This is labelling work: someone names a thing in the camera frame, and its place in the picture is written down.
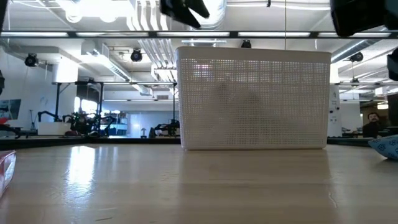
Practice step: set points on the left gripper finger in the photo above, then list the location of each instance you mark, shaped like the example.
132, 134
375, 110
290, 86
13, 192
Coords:
177, 11
199, 7

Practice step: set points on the person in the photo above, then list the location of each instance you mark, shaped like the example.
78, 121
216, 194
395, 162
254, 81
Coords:
374, 126

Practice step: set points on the silver ventilation duct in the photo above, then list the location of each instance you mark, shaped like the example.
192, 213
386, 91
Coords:
217, 12

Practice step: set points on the background robot workstation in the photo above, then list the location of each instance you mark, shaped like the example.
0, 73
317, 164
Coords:
84, 121

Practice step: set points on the background black robot arm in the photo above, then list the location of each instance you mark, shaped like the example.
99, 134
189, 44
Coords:
166, 129

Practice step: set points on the white pillar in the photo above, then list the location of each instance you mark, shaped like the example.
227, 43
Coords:
335, 112

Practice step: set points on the blue patterned cloth pad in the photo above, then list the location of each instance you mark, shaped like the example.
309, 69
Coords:
387, 147

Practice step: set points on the red medicine carton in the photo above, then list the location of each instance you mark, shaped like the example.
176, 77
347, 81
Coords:
6, 171

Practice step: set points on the black ceiling spot lamp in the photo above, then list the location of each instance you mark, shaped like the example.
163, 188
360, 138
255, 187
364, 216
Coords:
31, 60
356, 57
246, 44
136, 55

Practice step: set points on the black table frame rails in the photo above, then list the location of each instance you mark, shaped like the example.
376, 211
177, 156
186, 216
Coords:
93, 141

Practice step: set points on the white perforated plastic basket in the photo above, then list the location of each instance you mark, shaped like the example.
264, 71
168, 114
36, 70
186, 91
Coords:
253, 99

